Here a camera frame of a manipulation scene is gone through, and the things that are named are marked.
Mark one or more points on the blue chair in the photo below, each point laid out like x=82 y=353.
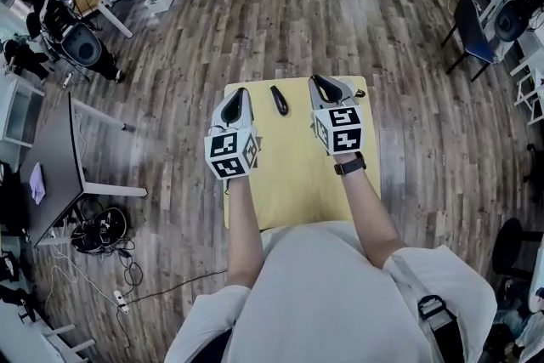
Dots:
x=474 y=30

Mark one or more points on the person's left forearm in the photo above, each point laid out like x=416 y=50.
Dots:
x=243 y=234

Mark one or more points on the person's white shirt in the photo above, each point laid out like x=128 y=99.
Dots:
x=331 y=302

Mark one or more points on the dark grey side table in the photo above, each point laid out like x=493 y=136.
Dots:
x=53 y=170

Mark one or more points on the person's right forearm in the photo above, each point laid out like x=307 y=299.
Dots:
x=370 y=217

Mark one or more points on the yellow wooden table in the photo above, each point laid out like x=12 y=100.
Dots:
x=293 y=174

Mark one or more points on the white power strip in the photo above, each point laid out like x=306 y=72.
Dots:
x=121 y=302

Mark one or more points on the dark purple eggplant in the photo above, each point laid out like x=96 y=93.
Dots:
x=280 y=102

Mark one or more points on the black wrist watch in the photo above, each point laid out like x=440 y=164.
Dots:
x=350 y=166

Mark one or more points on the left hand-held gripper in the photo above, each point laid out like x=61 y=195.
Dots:
x=231 y=151

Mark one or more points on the black round stool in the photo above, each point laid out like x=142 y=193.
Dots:
x=512 y=246

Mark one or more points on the purple cloth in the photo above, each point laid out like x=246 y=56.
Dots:
x=38 y=183

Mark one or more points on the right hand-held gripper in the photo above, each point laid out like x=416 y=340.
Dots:
x=342 y=129

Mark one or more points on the grey round device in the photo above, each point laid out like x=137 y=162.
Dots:
x=512 y=21

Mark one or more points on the white shelf unit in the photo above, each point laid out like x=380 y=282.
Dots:
x=19 y=110

